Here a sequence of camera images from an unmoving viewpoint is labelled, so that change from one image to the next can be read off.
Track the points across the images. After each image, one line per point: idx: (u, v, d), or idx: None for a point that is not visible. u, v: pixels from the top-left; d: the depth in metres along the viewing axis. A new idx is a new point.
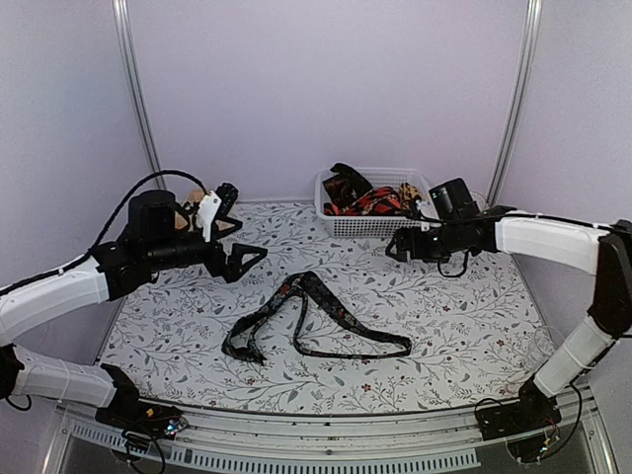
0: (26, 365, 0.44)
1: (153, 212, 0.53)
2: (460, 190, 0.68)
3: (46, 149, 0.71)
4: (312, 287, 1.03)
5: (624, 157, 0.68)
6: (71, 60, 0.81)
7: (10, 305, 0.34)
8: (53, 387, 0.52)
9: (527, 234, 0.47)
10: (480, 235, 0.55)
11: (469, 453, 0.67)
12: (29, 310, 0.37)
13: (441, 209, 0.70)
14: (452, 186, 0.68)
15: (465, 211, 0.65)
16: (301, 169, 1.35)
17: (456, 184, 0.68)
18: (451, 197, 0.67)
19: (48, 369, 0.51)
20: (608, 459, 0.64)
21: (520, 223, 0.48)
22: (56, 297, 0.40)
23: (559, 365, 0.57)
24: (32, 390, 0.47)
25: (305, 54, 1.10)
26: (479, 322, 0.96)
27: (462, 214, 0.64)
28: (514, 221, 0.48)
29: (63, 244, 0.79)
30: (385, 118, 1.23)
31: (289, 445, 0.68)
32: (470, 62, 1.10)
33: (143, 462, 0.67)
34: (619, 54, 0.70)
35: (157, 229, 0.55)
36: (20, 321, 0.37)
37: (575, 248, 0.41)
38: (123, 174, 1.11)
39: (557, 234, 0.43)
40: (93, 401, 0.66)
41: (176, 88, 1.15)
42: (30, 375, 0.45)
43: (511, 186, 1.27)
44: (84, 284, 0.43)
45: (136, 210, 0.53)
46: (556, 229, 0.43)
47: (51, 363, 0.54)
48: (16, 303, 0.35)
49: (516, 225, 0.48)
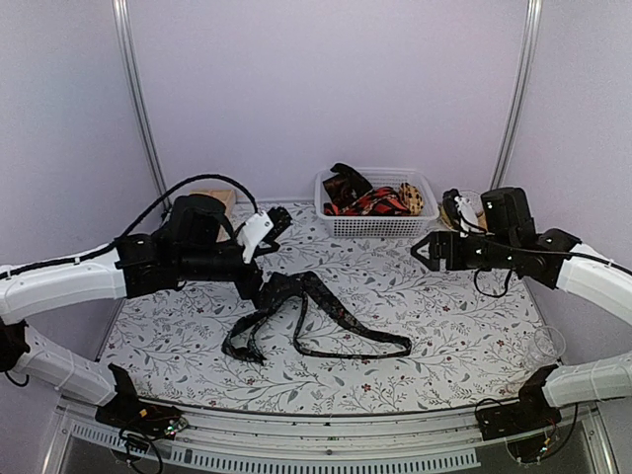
0: (32, 348, 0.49)
1: (196, 217, 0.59)
2: (520, 199, 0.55)
3: (46, 150, 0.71)
4: (312, 287, 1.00)
5: (623, 157, 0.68)
6: (71, 60, 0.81)
7: (18, 286, 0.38)
8: (56, 374, 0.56)
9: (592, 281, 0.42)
10: (542, 262, 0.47)
11: (469, 453, 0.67)
12: (38, 295, 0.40)
13: (496, 224, 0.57)
14: (513, 195, 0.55)
15: (524, 234, 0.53)
16: (301, 169, 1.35)
17: (516, 191, 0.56)
18: (509, 210, 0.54)
19: (54, 356, 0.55)
20: (608, 459, 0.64)
21: (585, 265, 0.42)
22: (70, 285, 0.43)
23: (573, 386, 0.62)
24: (34, 370, 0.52)
25: (305, 54, 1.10)
26: (479, 322, 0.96)
27: (519, 235, 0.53)
28: (587, 267, 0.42)
29: (63, 245, 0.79)
30: (385, 118, 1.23)
31: (289, 445, 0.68)
32: (470, 62, 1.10)
33: (143, 462, 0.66)
34: (619, 54, 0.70)
35: (196, 232, 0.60)
36: (30, 304, 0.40)
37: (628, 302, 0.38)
38: (123, 174, 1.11)
39: (626, 294, 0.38)
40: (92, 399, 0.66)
41: (177, 88, 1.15)
42: (34, 357, 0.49)
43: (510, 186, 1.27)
44: (100, 276, 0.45)
45: (180, 213, 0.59)
46: (625, 288, 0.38)
47: (60, 353, 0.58)
48: (24, 285, 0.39)
49: (587, 271, 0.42)
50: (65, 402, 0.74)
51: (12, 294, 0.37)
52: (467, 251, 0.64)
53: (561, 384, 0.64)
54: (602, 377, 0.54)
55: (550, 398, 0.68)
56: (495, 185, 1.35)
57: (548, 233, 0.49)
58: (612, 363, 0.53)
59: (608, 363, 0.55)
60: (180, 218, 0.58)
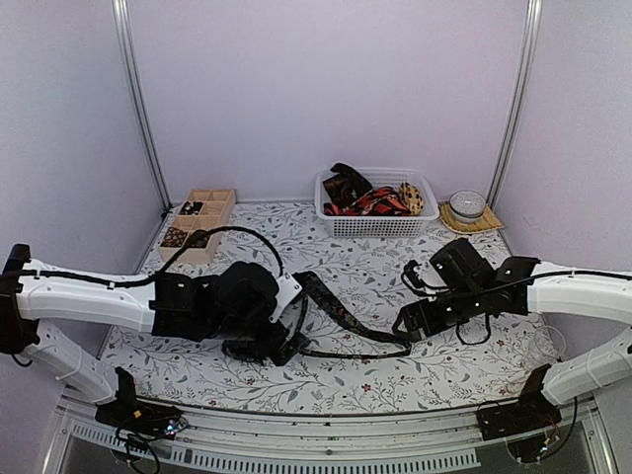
0: (41, 338, 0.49)
1: (248, 291, 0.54)
2: (465, 251, 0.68)
3: (45, 150, 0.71)
4: (311, 286, 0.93)
5: (624, 157, 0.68)
6: (71, 61, 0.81)
7: (42, 290, 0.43)
8: (61, 367, 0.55)
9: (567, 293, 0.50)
10: (508, 297, 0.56)
11: (469, 454, 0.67)
12: (63, 304, 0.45)
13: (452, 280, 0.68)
14: (455, 250, 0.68)
15: (481, 273, 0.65)
16: (301, 169, 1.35)
17: (461, 246, 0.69)
18: (459, 265, 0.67)
19: (64, 351, 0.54)
20: (608, 459, 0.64)
21: (551, 281, 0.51)
22: (98, 307, 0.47)
23: (573, 383, 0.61)
24: (40, 359, 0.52)
25: (305, 54, 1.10)
26: (479, 322, 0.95)
27: (477, 279, 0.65)
28: (553, 282, 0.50)
29: (62, 246, 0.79)
30: (385, 118, 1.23)
31: (289, 444, 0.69)
32: (469, 62, 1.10)
33: (143, 462, 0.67)
34: (619, 55, 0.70)
35: (241, 303, 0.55)
36: (55, 308, 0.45)
37: (609, 302, 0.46)
38: (124, 175, 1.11)
39: (602, 293, 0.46)
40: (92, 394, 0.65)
41: (177, 88, 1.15)
42: (39, 349, 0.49)
43: (510, 186, 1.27)
44: (128, 309, 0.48)
45: (236, 274, 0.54)
46: (600, 289, 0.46)
47: (73, 348, 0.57)
48: (48, 290, 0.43)
49: (554, 286, 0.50)
50: (65, 402, 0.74)
51: (34, 295, 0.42)
52: (438, 307, 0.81)
53: (559, 384, 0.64)
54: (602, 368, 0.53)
55: (552, 398, 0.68)
56: (495, 184, 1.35)
57: (505, 268, 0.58)
58: (605, 351, 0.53)
59: (601, 351, 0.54)
60: (231, 289, 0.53)
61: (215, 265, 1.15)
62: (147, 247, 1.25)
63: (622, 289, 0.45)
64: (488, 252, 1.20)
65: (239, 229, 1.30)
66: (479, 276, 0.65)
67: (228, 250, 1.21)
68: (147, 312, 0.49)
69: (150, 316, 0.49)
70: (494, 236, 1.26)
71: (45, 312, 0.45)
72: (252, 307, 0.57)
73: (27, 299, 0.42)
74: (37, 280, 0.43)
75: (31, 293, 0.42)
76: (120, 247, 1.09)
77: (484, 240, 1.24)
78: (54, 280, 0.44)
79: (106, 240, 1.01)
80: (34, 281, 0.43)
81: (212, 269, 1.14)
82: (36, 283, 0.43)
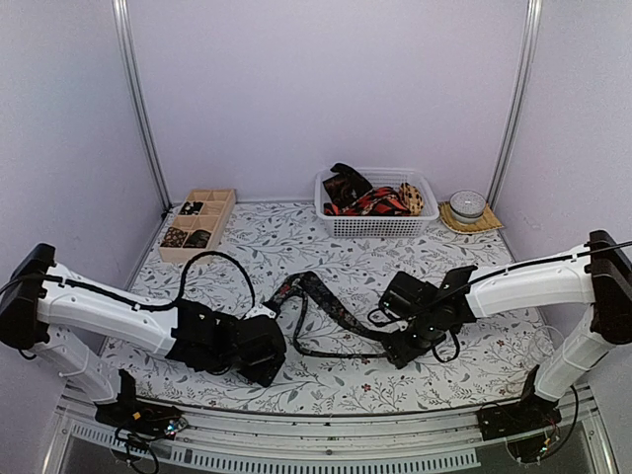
0: (51, 337, 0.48)
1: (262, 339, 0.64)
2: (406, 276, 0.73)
3: (45, 150, 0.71)
4: (312, 287, 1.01)
5: (624, 157, 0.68)
6: (71, 62, 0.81)
7: (69, 302, 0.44)
8: (70, 366, 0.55)
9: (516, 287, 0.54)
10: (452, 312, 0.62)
11: (469, 454, 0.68)
12: (81, 315, 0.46)
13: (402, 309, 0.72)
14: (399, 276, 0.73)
15: (424, 291, 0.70)
16: (302, 169, 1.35)
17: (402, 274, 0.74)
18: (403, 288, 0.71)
19: (72, 351, 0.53)
20: (608, 458, 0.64)
21: (487, 288, 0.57)
22: (116, 325, 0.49)
23: (559, 375, 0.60)
24: (45, 356, 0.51)
25: (305, 54, 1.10)
26: (479, 323, 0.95)
27: (422, 299, 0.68)
28: (484, 287, 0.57)
29: (62, 245, 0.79)
30: (385, 118, 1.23)
31: (289, 445, 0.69)
32: (470, 62, 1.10)
33: (144, 462, 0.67)
34: (619, 55, 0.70)
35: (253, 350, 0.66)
36: (70, 318, 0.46)
37: (555, 287, 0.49)
38: (124, 175, 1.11)
39: (538, 282, 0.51)
40: (94, 395, 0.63)
41: (177, 89, 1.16)
42: (48, 348, 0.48)
43: (511, 185, 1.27)
44: (148, 334, 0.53)
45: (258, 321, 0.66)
46: (533, 278, 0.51)
47: (81, 348, 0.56)
48: (73, 302, 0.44)
49: (487, 290, 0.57)
50: (65, 402, 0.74)
51: (57, 303, 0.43)
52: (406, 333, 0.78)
53: (548, 380, 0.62)
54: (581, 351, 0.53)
55: (550, 395, 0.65)
56: (495, 184, 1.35)
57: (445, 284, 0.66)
58: (575, 334, 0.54)
59: (572, 337, 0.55)
60: (251, 339, 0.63)
61: (215, 265, 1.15)
62: (147, 247, 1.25)
63: (558, 273, 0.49)
64: (487, 252, 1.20)
65: (239, 229, 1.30)
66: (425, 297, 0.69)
67: (228, 250, 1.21)
68: (168, 339, 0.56)
69: (168, 343, 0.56)
70: (494, 236, 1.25)
71: (56, 319, 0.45)
72: (262, 354, 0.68)
73: (47, 306, 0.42)
74: (60, 288, 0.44)
75: (54, 301, 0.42)
76: (120, 247, 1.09)
77: (484, 240, 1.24)
78: (76, 291, 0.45)
79: (107, 239, 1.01)
80: (57, 289, 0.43)
81: (212, 269, 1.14)
82: (60, 291, 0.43)
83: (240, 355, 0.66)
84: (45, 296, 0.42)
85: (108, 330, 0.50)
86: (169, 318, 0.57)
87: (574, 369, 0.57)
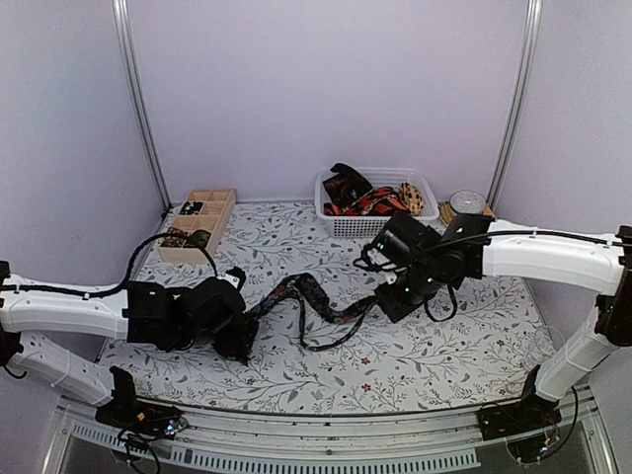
0: (27, 348, 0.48)
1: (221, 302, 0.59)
2: (405, 222, 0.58)
3: (46, 151, 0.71)
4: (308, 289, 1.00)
5: (624, 158, 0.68)
6: (72, 62, 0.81)
7: (22, 305, 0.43)
8: (50, 374, 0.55)
9: (535, 256, 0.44)
10: (459, 258, 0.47)
11: (469, 454, 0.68)
12: (45, 315, 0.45)
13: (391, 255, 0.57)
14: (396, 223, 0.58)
15: (425, 237, 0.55)
16: (302, 169, 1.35)
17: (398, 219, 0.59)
18: (400, 235, 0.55)
19: (50, 356, 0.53)
20: (608, 459, 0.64)
21: (513, 248, 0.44)
22: (74, 318, 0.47)
23: (561, 375, 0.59)
24: (27, 367, 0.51)
25: (306, 54, 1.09)
26: (479, 322, 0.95)
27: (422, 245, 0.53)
28: (509, 246, 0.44)
29: (63, 245, 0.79)
30: (385, 118, 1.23)
31: (289, 445, 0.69)
32: (470, 62, 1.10)
33: (143, 462, 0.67)
34: (618, 56, 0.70)
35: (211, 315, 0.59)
36: (39, 320, 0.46)
37: (579, 266, 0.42)
38: (124, 175, 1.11)
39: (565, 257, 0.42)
40: (87, 398, 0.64)
41: (177, 88, 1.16)
42: (27, 357, 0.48)
43: (511, 185, 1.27)
44: (106, 319, 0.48)
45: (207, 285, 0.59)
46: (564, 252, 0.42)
47: (61, 353, 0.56)
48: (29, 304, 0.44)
49: (510, 251, 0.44)
50: (65, 402, 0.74)
51: (13, 309, 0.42)
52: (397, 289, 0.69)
53: (550, 381, 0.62)
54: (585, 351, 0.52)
55: (550, 396, 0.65)
56: (495, 184, 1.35)
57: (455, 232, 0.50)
58: (579, 335, 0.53)
59: (577, 338, 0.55)
60: (202, 302, 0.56)
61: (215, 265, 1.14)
62: (147, 247, 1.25)
63: (590, 254, 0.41)
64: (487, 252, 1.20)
65: (239, 229, 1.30)
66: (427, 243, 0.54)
67: (228, 250, 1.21)
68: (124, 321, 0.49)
69: (125, 324, 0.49)
70: None
71: (22, 326, 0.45)
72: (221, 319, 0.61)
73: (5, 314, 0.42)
74: (15, 295, 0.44)
75: (8, 307, 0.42)
76: (120, 247, 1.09)
77: None
78: (31, 293, 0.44)
79: (107, 239, 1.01)
80: (12, 295, 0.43)
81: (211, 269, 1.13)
82: (15, 297, 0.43)
83: (199, 324, 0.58)
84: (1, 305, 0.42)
85: (74, 326, 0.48)
86: (120, 299, 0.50)
87: (576, 370, 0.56)
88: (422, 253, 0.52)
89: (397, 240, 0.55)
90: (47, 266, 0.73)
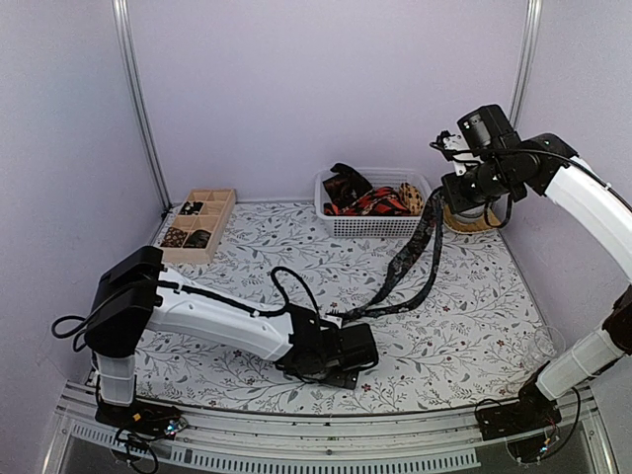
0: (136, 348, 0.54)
1: (356, 348, 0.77)
2: (499, 115, 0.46)
3: (45, 152, 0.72)
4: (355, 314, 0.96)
5: (622, 158, 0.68)
6: (70, 61, 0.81)
7: (188, 307, 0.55)
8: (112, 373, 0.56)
9: (584, 203, 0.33)
10: (537, 164, 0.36)
11: (468, 454, 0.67)
12: (196, 318, 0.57)
13: (459, 183, 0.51)
14: (488, 111, 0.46)
15: (484, 165, 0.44)
16: (302, 168, 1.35)
17: (494, 108, 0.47)
18: (488, 122, 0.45)
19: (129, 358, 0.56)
20: (608, 458, 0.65)
21: (570, 190, 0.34)
22: (223, 326, 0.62)
23: (561, 370, 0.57)
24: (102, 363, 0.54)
25: (304, 52, 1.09)
26: (479, 322, 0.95)
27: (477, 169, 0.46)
28: (566, 195, 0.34)
29: (62, 245, 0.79)
30: (385, 117, 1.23)
31: (288, 445, 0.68)
32: (470, 61, 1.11)
33: (143, 462, 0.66)
34: (620, 55, 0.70)
35: (354, 337, 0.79)
36: (186, 321, 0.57)
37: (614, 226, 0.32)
38: (123, 175, 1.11)
39: (612, 220, 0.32)
40: (118, 401, 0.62)
41: (176, 86, 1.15)
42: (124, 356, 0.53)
43: (502, 208, 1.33)
44: (266, 337, 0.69)
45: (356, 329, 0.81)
46: (610, 217, 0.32)
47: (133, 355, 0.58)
48: (190, 307, 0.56)
49: (570, 196, 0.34)
50: (65, 402, 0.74)
51: (172, 309, 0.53)
52: (467, 180, 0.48)
53: (552, 374, 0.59)
54: (577, 349, 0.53)
55: (546, 391, 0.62)
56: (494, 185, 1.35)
57: (541, 137, 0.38)
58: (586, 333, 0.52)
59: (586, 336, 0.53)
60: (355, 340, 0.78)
61: (215, 265, 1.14)
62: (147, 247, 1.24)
63: (617, 228, 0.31)
64: (488, 252, 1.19)
65: (239, 229, 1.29)
66: (509, 145, 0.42)
67: (227, 250, 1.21)
68: (285, 344, 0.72)
69: (274, 343, 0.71)
70: (494, 236, 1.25)
71: (167, 322, 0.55)
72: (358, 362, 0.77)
73: (165, 311, 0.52)
74: (177, 295, 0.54)
75: (172, 307, 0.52)
76: (120, 247, 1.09)
77: (484, 240, 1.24)
78: (192, 299, 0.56)
79: (107, 239, 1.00)
80: (172, 296, 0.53)
81: (211, 269, 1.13)
82: (177, 299, 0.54)
83: (340, 359, 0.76)
84: (162, 303, 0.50)
85: (225, 333, 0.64)
86: (276, 323, 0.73)
87: (582, 372, 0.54)
88: (474, 178, 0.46)
89: (482, 129, 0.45)
90: (47, 267, 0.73)
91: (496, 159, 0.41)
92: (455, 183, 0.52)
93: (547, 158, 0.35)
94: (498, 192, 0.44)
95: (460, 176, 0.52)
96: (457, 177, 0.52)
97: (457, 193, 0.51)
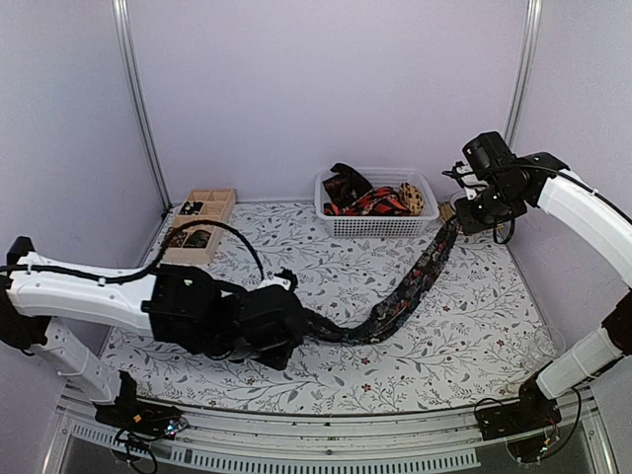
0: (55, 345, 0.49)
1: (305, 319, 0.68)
2: (497, 139, 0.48)
3: (46, 152, 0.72)
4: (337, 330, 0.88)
5: (621, 158, 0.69)
6: (70, 62, 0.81)
7: (33, 286, 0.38)
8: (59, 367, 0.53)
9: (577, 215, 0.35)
10: (526, 179, 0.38)
11: (469, 454, 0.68)
12: (51, 302, 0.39)
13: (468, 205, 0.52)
14: (486, 136, 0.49)
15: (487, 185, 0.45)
16: (302, 168, 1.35)
17: (492, 133, 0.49)
18: (486, 146, 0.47)
19: (70, 353, 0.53)
20: (608, 459, 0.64)
21: (562, 203, 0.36)
22: (82, 305, 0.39)
23: (560, 366, 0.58)
24: (47, 357, 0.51)
25: (306, 52, 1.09)
26: (479, 322, 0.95)
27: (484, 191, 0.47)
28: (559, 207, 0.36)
29: (63, 245, 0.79)
30: (386, 116, 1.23)
31: (288, 445, 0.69)
32: (471, 61, 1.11)
33: (143, 462, 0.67)
34: (621, 54, 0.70)
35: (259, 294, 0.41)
36: (48, 305, 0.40)
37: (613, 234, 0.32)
38: (123, 175, 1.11)
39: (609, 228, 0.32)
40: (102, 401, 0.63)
41: (176, 86, 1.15)
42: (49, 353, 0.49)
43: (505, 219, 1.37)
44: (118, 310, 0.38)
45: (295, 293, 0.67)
46: (606, 225, 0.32)
47: (80, 350, 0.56)
48: (36, 287, 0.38)
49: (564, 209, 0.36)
50: (65, 402, 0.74)
51: (22, 292, 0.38)
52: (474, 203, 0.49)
53: (552, 370, 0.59)
54: (577, 348, 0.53)
55: (546, 389, 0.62)
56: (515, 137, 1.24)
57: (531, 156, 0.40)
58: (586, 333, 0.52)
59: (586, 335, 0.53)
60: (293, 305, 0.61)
61: (215, 265, 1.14)
62: (147, 246, 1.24)
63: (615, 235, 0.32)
64: (488, 252, 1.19)
65: (239, 229, 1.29)
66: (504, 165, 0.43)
67: (228, 250, 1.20)
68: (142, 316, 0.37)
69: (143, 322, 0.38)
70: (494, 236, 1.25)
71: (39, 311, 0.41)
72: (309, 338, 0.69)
73: (18, 296, 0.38)
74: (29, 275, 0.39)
75: (19, 290, 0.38)
76: (120, 247, 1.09)
77: (484, 240, 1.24)
78: (43, 276, 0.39)
79: (107, 239, 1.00)
80: (25, 276, 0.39)
81: (212, 269, 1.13)
82: (27, 279, 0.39)
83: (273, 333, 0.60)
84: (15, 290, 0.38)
85: (95, 314, 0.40)
86: (130, 294, 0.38)
87: (581, 371, 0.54)
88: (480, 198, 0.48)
89: (481, 154, 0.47)
90: None
91: (495, 177, 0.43)
92: (467, 206, 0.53)
93: (534, 172, 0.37)
94: (504, 211, 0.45)
95: (472, 199, 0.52)
96: (469, 201, 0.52)
97: (468, 215, 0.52)
